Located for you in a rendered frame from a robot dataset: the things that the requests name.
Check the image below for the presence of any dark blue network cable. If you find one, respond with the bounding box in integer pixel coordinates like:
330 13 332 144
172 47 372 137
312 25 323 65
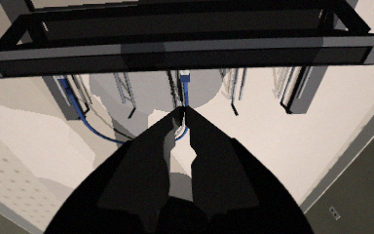
65 82 189 144

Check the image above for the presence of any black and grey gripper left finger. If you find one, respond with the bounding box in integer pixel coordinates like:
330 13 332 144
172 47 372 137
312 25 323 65
43 106 184 234

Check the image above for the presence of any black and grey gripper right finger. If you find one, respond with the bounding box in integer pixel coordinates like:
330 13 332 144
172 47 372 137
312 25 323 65
184 105 315 234

